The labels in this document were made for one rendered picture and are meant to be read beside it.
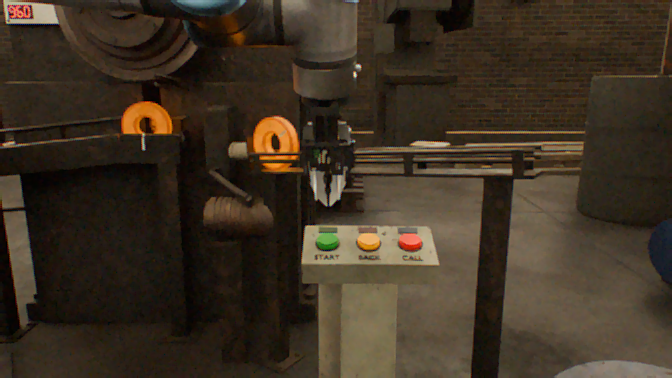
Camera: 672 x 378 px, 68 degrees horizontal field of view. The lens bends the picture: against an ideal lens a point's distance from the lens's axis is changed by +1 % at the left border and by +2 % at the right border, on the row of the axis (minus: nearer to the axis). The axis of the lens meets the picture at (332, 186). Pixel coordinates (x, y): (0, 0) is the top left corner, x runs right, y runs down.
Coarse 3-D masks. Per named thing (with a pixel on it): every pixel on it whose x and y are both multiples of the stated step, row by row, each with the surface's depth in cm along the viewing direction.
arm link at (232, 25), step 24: (24, 0) 51; (48, 0) 50; (72, 0) 50; (96, 0) 49; (120, 0) 49; (144, 0) 49; (168, 0) 49; (192, 0) 46; (216, 0) 47; (240, 0) 49; (216, 24) 53; (240, 24) 56
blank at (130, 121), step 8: (136, 104) 156; (144, 104) 156; (152, 104) 157; (128, 112) 157; (136, 112) 157; (144, 112) 157; (152, 112) 157; (160, 112) 157; (128, 120) 158; (136, 120) 158; (160, 120) 157; (168, 120) 158; (128, 128) 158; (136, 128) 159; (160, 128) 158; (168, 128) 158
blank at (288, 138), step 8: (264, 120) 141; (272, 120) 139; (280, 120) 138; (256, 128) 144; (264, 128) 142; (272, 128) 140; (280, 128) 138; (288, 128) 137; (256, 136) 144; (264, 136) 143; (280, 136) 139; (288, 136) 137; (296, 136) 139; (256, 144) 145; (264, 144) 143; (280, 144) 139; (288, 144) 137; (296, 144) 138; (256, 152) 146; (264, 152) 144; (272, 152) 144; (280, 152) 140; (272, 168) 143; (280, 168) 141
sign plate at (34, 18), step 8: (8, 8) 161; (16, 8) 161; (32, 8) 161; (40, 8) 161; (48, 8) 161; (8, 16) 161; (16, 16) 161; (24, 16) 161; (32, 16) 161; (40, 16) 161; (48, 16) 161
